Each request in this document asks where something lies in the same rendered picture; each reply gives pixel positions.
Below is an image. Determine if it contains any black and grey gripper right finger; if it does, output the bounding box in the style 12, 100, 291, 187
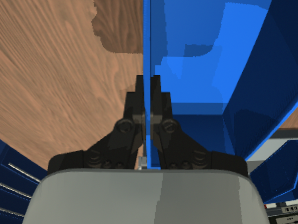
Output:
150, 75, 248, 177

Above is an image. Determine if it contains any blue bin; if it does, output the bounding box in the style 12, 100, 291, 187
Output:
143, 0, 298, 169
250, 140, 298, 204

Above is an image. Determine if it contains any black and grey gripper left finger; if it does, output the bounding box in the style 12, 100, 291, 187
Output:
47, 75, 146, 176

